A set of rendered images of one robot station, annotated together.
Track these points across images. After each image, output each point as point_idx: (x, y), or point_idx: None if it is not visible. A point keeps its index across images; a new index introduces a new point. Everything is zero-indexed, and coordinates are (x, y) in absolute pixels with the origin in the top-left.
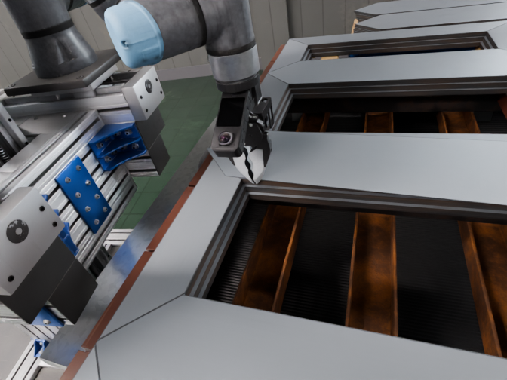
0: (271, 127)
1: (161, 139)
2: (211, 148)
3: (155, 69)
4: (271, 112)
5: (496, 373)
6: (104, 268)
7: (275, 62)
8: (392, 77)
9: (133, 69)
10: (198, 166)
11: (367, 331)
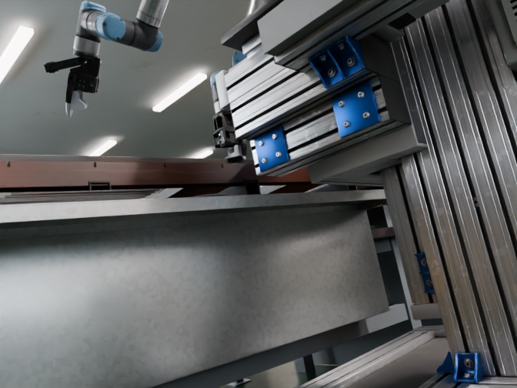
0: (219, 148)
1: (251, 148)
2: (238, 156)
3: (215, 79)
4: (215, 142)
5: None
6: (360, 190)
7: (49, 155)
8: None
9: (233, 66)
10: (237, 195)
11: (262, 186)
